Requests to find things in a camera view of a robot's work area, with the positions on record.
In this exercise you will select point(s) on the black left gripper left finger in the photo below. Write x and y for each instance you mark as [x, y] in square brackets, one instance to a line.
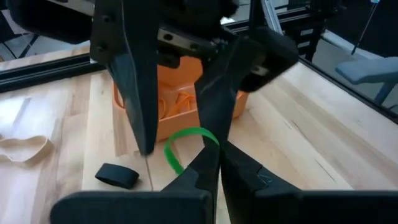
[186, 202]

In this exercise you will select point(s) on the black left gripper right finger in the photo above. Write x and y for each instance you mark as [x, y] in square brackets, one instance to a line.
[248, 193]

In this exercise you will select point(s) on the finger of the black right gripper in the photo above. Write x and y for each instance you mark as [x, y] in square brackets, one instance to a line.
[136, 77]
[217, 93]

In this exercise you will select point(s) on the orange rubber band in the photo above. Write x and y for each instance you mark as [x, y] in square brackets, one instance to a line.
[163, 107]
[186, 99]

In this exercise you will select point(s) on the green rubber band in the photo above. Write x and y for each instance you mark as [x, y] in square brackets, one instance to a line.
[192, 129]

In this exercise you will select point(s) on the small black cup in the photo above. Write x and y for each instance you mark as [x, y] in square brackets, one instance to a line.
[116, 177]

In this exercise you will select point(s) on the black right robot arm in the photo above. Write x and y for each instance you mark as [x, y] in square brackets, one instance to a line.
[46, 18]

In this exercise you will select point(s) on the orange plastic basket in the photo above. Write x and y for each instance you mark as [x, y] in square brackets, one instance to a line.
[177, 123]

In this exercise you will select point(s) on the grey padded chair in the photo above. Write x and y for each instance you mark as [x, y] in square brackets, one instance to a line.
[367, 70]

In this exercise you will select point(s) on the silver aluminium post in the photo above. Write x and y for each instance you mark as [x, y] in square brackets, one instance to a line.
[272, 15]

